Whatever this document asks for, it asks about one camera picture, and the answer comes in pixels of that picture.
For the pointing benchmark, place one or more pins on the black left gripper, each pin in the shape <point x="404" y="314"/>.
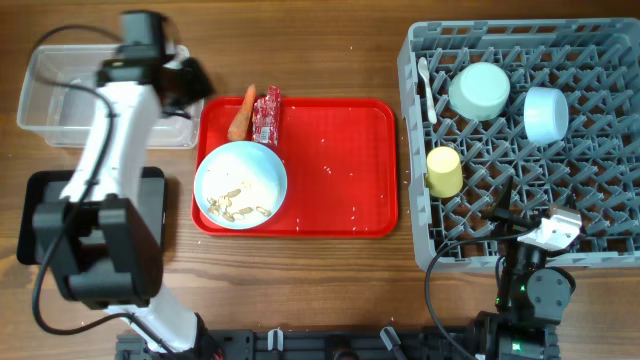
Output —
<point x="202" y="85"/>

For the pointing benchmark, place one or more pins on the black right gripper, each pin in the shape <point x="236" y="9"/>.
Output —
<point x="510" y="224"/>

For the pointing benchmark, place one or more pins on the yellow plastic cup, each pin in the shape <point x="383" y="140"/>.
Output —
<point x="444" y="172"/>

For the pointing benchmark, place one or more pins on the orange carrot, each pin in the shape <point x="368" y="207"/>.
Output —
<point x="239" y="126"/>

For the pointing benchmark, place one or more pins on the red snack wrapper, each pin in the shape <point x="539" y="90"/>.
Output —
<point x="266" y="117"/>

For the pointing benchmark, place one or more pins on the light blue bowl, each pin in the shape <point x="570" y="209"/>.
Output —
<point x="546" y="115"/>

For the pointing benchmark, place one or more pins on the light blue plate with scraps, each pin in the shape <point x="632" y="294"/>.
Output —
<point x="240" y="185"/>

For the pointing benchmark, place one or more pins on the green bowl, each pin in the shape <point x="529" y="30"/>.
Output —
<point x="479" y="92"/>

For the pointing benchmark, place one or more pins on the white plastic spoon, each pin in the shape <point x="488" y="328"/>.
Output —
<point x="424" y="72"/>

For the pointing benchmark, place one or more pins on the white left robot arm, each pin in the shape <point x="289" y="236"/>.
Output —
<point x="94" y="240"/>

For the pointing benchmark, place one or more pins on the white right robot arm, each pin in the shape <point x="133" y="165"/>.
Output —
<point x="531" y="295"/>

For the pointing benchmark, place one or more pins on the grey dishwasher rack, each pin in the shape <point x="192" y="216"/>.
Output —
<point x="595" y="63"/>

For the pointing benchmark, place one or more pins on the clear plastic bin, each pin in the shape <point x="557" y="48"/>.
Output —
<point x="63" y="117"/>

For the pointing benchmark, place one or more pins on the red plastic tray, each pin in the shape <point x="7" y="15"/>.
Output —
<point x="340" y="159"/>

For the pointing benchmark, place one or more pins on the black plastic bin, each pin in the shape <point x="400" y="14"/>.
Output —
<point x="46" y="186"/>

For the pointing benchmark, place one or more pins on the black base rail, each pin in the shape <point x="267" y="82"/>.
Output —
<point x="428" y="343"/>

